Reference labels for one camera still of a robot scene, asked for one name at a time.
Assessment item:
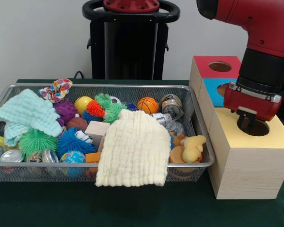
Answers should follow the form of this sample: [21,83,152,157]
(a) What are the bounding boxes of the purple knobby ball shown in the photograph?
[53,98,78,126]

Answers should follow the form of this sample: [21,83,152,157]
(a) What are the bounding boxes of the yellow ball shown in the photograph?
[74,96,93,116]

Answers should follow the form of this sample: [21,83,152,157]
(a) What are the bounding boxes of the mint waffle cloth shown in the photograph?
[0,88,63,147]

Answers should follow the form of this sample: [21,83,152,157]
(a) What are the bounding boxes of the blue spiky ball with eyes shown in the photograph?
[56,127,97,159]

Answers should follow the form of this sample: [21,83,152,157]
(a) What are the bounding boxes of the orange basketball toy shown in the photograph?
[137,96,159,114]

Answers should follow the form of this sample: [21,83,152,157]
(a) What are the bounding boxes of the green spiky ball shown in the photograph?
[18,129,58,158]

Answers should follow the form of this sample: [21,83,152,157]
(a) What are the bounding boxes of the dark green table cloth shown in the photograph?
[0,79,284,227]

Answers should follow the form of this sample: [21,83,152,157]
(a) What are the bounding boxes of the black cable behind bin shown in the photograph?
[73,70,86,80]

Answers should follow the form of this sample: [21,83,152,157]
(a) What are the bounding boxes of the wooden box with three holes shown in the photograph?
[188,55,284,200]

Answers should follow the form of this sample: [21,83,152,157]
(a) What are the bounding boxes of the yellow plush duck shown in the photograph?
[182,135,207,163]

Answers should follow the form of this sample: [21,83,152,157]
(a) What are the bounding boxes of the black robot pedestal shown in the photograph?
[82,0,180,80]

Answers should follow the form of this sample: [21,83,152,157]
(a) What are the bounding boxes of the colourful patterned cloth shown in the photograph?
[38,78,73,104]

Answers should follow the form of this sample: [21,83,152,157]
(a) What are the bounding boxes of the cream waffle cloth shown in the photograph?
[94,109,171,187]

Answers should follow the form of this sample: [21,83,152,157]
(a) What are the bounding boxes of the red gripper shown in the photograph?
[223,81,283,134]

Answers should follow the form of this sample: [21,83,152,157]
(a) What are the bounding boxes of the globe print ball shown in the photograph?
[59,150,87,178]

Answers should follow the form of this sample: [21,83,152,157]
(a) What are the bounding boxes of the shallow mesh bin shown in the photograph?
[0,82,216,183]

